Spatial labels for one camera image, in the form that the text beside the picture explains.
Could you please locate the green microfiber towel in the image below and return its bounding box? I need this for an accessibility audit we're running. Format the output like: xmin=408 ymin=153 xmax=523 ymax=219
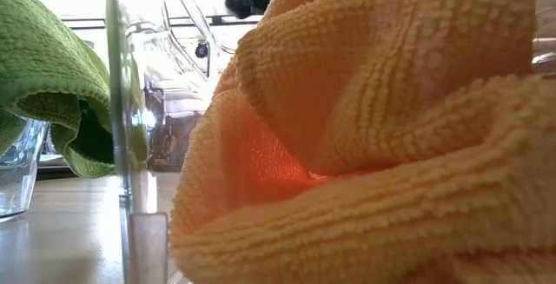
xmin=0 ymin=0 xmax=149 ymax=180

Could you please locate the clear plastic basket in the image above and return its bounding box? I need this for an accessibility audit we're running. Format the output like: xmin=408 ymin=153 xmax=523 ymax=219
xmin=0 ymin=116 xmax=50 ymax=223
xmin=103 ymin=0 xmax=556 ymax=284

